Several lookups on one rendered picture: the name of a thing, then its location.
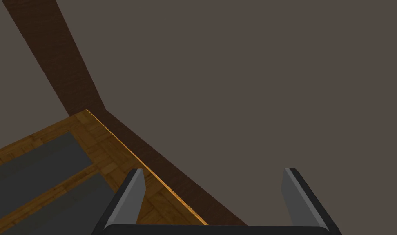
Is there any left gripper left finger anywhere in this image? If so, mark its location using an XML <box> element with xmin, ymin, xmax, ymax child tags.
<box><xmin>102</xmin><ymin>168</ymin><xmax>147</xmax><ymax>229</ymax></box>

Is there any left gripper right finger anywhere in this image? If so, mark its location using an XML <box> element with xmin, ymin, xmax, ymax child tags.
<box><xmin>281</xmin><ymin>168</ymin><xmax>335</xmax><ymax>231</ymax></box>

